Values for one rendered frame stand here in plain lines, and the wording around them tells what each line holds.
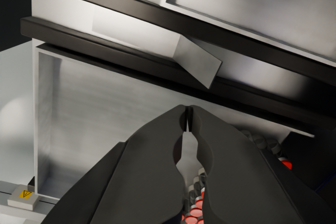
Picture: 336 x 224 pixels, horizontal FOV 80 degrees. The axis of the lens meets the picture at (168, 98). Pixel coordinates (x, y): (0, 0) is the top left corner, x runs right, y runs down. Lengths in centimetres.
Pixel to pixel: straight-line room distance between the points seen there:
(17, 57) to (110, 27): 128
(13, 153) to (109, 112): 177
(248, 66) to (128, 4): 16
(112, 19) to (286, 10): 19
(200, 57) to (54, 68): 19
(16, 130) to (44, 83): 157
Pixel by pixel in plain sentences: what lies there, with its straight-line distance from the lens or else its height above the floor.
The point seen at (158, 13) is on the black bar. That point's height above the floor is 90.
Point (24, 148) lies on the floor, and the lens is 195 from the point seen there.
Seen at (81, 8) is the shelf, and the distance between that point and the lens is 27.
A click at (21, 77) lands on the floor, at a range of 156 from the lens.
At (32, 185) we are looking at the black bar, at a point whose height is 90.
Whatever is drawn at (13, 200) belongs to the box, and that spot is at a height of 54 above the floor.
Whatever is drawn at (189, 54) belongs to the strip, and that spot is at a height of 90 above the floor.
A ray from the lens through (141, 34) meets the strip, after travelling 25.
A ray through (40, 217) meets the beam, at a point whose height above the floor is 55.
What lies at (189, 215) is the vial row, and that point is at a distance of 38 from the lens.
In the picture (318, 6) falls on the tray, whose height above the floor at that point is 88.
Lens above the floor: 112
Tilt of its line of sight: 61 degrees down
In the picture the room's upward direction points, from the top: 174 degrees counter-clockwise
